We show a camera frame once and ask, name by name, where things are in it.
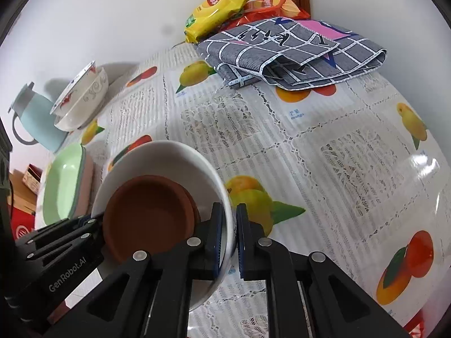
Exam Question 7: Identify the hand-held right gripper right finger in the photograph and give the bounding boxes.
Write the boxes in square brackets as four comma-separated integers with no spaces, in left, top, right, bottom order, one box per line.
[236,203,413,338]

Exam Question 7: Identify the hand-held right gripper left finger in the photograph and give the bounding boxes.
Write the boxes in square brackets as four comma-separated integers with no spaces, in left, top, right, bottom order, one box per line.
[42,202,224,338]

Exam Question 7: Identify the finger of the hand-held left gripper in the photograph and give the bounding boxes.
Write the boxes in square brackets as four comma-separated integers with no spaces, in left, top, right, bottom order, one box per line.
[25,225,106,272]
[14,213,105,252]

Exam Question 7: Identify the green square plate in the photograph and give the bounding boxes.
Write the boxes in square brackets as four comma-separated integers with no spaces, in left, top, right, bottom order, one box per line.
[42,143,87,225]

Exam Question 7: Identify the pink plate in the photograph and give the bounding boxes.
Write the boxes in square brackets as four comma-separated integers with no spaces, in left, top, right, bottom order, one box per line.
[72,153,95,217]

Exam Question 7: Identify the brown bowl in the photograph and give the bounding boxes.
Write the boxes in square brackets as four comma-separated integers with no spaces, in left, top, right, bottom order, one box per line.
[103,175,201,264]

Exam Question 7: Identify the large white bowl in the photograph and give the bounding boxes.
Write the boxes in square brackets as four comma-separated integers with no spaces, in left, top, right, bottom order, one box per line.
[91,140,236,312]

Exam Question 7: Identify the tan cardboard box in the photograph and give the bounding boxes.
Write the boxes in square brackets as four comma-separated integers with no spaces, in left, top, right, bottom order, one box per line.
[9,171,36,212]

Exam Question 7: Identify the small box red top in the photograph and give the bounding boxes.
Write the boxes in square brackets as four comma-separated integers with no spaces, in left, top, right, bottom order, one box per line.
[22,164,45,195]

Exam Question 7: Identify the light blue thermos jug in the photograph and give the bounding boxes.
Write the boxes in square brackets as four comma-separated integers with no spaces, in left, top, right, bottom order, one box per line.
[8,82,69,152]

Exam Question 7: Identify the white bowl grey scroll pattern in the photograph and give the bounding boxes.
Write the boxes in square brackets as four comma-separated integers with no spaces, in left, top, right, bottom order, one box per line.
[54,66,109,132]

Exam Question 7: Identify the blue floral bowl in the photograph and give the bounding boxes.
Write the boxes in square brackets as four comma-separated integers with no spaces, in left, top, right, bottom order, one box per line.
[49,61,97,115]

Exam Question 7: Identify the grey checked cloth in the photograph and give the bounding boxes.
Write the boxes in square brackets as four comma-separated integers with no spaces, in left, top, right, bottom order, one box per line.
[196,17,388,91]

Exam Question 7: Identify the yellow snack bag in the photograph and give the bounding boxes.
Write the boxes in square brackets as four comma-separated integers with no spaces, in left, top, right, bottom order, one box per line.
[184,0,259,45]

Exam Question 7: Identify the red snack bag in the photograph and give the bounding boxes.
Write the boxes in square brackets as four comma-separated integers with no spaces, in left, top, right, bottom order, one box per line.
[220,0,311,32]

